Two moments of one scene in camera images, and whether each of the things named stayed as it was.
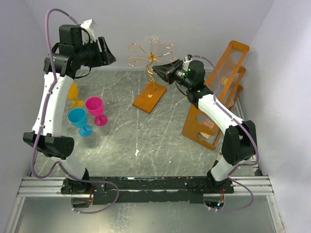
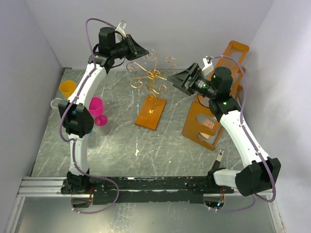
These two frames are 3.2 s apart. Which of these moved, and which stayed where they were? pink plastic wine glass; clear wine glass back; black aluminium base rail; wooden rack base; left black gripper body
Moved: clear wine glass back; wooden rack base; left black gripper body
Stayed: black aluminium base rail; pink plastic wine glass
